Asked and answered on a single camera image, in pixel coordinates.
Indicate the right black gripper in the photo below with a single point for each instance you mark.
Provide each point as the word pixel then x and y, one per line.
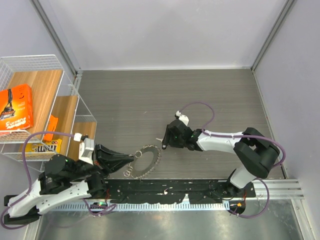
pixel 168 139

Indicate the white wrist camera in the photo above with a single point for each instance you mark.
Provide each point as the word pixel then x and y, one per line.
pixel 181 117
pixel 86 148

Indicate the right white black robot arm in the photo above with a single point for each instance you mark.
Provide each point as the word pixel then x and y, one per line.
pixel 256 153

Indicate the small orange packet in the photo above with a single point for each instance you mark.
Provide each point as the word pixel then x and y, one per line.
pixel 52 124

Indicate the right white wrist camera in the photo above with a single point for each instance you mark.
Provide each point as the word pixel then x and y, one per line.
pixel 181 117

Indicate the white wire shelf rack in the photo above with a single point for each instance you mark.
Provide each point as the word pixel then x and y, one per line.
pixel 53 94

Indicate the silver key with black tag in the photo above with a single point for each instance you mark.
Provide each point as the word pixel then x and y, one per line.
pixel 164 142

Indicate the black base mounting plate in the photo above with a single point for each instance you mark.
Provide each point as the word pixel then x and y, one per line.
pixel 171 191

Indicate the white slotted cable duct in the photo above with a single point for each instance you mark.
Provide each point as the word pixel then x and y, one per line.
pixel 146 207

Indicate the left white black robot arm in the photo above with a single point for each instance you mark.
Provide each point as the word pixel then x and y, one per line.
pixel 64 180

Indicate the orange product box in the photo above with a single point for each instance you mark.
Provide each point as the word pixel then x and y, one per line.
pixel 16 108

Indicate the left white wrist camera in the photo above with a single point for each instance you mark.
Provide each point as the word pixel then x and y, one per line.
pixel 86 148

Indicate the yellow candy bag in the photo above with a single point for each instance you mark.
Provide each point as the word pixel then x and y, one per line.
pixel 46 147

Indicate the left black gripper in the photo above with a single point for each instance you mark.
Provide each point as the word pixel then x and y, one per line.
pixel 114 160

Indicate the metal disc with key rings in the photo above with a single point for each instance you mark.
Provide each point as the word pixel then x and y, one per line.
pixel 131 170

